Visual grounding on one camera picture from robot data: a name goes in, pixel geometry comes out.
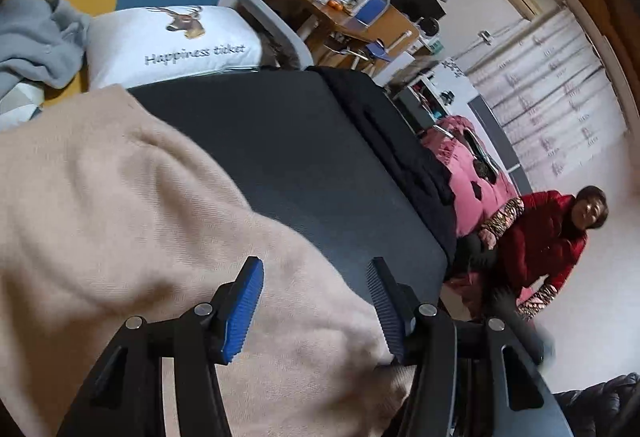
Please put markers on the white deer print pillow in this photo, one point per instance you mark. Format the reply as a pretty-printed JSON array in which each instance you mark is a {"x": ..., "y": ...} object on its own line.
[{"x": 150, "y": 37}]

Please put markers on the black garment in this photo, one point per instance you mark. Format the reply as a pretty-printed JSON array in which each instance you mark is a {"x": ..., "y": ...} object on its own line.
[{"x": 400, "y": 157}]

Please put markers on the white patterned curtain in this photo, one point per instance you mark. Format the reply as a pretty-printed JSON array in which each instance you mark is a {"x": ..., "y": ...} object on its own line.
[{"x": 550, "y": 92}]

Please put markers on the black monitor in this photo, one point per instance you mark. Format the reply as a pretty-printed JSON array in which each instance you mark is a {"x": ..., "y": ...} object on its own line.
[{"x": 417, "y": 2}]

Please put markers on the dark puffer jacket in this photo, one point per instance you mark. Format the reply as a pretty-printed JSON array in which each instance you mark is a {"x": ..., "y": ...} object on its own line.
[{"x": 605, "y": 407}]

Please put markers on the dark grey bed mattress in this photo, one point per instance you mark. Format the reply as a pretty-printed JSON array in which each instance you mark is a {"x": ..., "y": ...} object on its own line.
[{"x": 280, "y": 142}]

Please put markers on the light grey garment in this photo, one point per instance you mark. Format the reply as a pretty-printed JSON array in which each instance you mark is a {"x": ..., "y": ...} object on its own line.
[{"x": 35, "y": 37}]

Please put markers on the pink quilt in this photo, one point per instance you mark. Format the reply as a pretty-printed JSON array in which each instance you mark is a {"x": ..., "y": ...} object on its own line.
[{"x": 465, "y": 167}]

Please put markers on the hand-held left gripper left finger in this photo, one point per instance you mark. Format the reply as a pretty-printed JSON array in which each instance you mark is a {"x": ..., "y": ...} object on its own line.
[{"x": 245, "y": 307}]

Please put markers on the beige knit sweater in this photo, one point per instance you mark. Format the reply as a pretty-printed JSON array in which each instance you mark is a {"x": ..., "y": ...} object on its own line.
[{"x": 125, "y": 217}]

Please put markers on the cluttered wooden desk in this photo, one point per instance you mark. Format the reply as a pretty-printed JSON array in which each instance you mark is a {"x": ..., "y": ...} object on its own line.
[{"x": 350, "y": 22}]

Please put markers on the blue basket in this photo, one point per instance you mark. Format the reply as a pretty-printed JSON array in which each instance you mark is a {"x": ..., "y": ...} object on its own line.
[{"x": 372, "y": 9}]

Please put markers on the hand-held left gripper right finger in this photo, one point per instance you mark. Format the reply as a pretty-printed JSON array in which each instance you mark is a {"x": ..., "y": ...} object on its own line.
[{"x": 387, "y": 312}]

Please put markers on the white shelf cabinet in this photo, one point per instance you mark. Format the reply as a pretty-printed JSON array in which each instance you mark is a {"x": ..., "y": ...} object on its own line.
[{"x": 460, "y": 87}]

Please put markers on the grey white patterned pillow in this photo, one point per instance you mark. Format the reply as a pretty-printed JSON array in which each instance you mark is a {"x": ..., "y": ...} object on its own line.
[{"x": 17, "y": 109}]

